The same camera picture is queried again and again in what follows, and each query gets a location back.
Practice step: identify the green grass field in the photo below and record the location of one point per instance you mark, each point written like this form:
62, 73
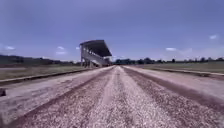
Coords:
186, 66

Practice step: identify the dry grass field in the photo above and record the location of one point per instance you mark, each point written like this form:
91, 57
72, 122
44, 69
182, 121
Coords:
36, 71

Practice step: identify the row of trees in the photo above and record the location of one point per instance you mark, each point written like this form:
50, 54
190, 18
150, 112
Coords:
146, 61

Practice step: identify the grandstand building with roof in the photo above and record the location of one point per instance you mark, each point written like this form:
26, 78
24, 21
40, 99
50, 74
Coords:
95, 53

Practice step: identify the dark wooded hillside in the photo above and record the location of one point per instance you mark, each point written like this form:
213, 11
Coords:
26, 61

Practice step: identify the low kerb rail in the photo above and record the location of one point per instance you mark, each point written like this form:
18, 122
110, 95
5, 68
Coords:
193, 72
43, 76

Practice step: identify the grey gravel track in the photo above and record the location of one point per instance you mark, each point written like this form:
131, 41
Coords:
116, 100

